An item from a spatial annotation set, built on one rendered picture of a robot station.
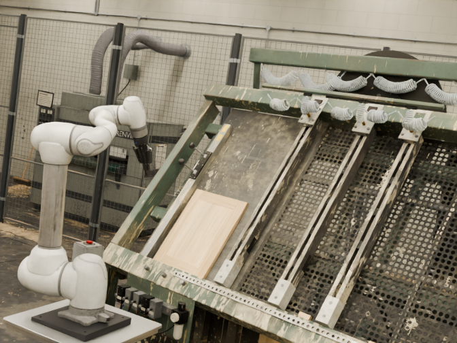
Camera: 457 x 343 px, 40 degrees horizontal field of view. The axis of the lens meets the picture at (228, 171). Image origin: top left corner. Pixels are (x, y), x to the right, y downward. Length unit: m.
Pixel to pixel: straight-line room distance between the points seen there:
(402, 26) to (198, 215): 5.21
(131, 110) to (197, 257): 0.84
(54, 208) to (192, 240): 0.90
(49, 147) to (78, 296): 0.65
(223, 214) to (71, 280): 0.99
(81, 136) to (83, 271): 0.58
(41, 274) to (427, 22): 6.22
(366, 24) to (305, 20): 0.84
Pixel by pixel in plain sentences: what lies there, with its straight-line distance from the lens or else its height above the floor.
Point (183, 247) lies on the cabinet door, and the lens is 3.41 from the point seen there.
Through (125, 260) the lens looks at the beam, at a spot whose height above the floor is 0.86.
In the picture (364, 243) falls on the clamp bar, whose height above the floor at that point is 1.26.
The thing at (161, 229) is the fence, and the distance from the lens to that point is 3.53.
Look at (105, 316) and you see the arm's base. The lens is 2.81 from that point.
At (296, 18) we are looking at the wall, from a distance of 8.63.
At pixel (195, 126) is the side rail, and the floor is 1.63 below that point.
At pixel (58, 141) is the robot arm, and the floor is 1.53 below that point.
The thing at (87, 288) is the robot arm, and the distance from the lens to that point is 2.78.
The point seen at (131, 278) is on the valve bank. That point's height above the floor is 0.78.
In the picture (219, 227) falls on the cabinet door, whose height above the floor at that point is 1.13.
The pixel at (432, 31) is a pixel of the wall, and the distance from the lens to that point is 8.08.
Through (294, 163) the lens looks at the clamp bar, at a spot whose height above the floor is 1.53.
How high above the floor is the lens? 1.79
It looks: 6 degrees down
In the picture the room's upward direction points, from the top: 9 degrees clockwise
